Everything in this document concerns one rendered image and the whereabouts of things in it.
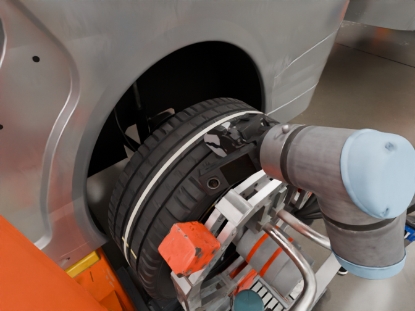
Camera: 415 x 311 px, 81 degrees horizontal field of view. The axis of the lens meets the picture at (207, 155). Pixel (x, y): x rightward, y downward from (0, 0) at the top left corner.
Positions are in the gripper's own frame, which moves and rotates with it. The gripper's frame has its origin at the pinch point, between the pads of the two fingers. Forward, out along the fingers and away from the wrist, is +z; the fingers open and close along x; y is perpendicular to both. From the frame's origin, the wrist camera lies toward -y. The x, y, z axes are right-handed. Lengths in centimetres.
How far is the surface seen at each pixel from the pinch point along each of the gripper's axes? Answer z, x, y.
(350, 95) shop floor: 125, -125, 241
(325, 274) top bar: -19.7, -34.9, 1.7
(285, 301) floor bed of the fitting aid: 27, -115, 6
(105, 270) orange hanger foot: 34, -31, -42
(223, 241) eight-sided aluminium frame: -9.7, -16.1, -11.3
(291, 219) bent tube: -9.7, -26.8, 5.8
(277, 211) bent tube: -6.9, -24.4, 5.1
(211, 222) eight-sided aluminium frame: -5.9, -13.4, -10.4
